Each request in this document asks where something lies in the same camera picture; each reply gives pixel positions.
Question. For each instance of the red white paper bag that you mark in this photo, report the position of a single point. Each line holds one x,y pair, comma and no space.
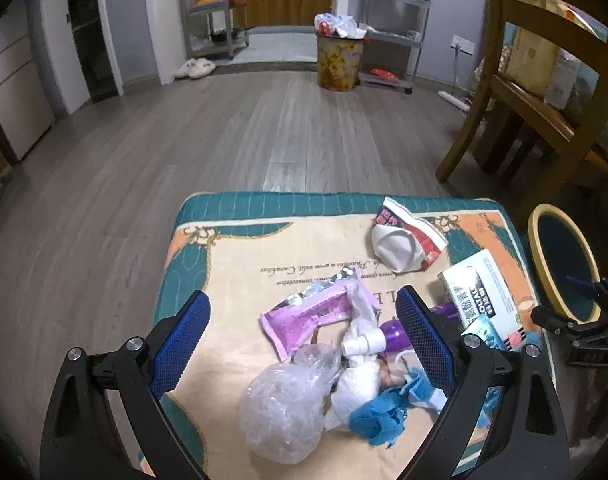
399,247

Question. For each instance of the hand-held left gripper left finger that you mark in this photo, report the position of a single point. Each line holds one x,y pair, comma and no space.
183,340

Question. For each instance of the pink plastic wrapper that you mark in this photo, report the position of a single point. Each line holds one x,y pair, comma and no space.
304,322

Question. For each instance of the floral patterned waste bin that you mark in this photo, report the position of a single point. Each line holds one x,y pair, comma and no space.
339,65

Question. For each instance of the white tissue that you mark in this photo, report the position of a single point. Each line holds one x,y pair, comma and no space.
354,390

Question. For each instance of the blue cloth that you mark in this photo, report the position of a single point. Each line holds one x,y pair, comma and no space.
379,417

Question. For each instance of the grey metal trolley rack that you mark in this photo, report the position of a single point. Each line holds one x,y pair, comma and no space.
391,40

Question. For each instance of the grey metal shelf rack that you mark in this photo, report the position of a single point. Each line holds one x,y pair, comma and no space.
211,8

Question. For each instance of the wooden kitchen cabinet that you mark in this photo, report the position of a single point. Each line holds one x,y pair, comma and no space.
284,2

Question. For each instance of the black frying pan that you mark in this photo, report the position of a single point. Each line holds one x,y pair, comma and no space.
221,36

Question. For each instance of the tan paper bag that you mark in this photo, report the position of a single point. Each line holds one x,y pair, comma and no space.
531,55

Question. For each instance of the white medicine box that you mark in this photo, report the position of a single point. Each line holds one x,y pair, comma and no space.
476,285

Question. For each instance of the wooden chair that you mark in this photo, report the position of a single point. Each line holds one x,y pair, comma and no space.
529,95

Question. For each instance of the blue yellow-rimmed trash bin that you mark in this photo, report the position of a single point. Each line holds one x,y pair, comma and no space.
559,245

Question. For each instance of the purple bottle with white cap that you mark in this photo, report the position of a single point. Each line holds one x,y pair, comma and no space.
391,335

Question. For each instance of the teal snack packet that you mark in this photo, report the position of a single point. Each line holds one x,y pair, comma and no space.
484,332

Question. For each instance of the white plastic bag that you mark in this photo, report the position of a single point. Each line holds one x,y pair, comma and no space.
344,25

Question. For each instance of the white slipper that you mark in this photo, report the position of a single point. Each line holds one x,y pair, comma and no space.
204,68
183,70

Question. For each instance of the red snack packet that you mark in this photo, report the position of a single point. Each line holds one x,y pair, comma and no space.
384,75

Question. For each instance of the silver foil wrapper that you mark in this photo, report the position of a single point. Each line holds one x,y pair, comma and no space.
329,282

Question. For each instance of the white drawer cabinet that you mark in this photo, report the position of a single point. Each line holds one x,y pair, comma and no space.
13,95

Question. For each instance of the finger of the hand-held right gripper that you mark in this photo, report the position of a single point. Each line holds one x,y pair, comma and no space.
584,284
584,335

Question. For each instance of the clear plastic bag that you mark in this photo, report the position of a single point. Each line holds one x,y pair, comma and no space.
284,405

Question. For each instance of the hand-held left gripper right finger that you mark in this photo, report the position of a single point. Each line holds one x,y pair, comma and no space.
424,340

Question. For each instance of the white power strip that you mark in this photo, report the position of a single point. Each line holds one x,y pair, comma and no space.
454,100

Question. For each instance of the white wall socket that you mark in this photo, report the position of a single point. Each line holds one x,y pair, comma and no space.
464,44

